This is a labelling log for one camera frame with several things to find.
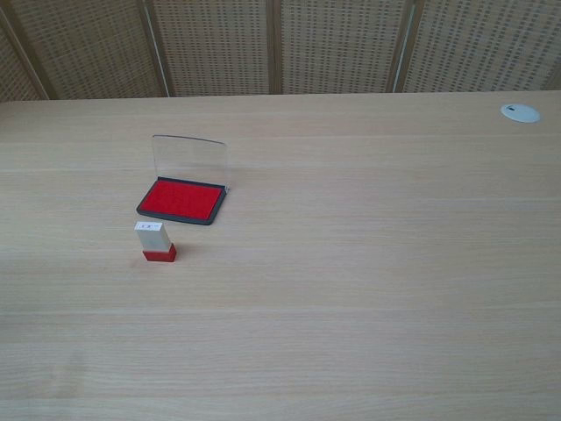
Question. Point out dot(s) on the red ink pad clear lid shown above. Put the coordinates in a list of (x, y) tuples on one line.
[(184, 199)]

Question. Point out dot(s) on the perforated wooden screen panel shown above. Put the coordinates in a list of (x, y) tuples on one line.
[(482, 44), (13, 79), (87, 44), (342, 44), (210, 44)]

